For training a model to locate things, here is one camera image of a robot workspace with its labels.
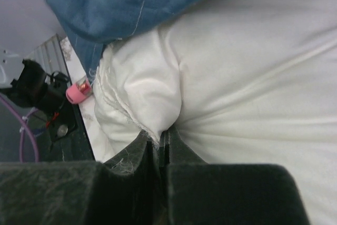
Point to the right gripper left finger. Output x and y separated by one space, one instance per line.
82 192

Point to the blue patterned pillowcase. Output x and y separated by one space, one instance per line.
91 25

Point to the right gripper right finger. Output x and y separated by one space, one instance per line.
202 193

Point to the white pillow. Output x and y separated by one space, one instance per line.
243 81

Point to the pink capped small bottle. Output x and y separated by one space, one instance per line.
79 91

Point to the aluminium frame rail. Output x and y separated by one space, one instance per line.
52 56

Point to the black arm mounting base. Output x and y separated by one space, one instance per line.
52 124

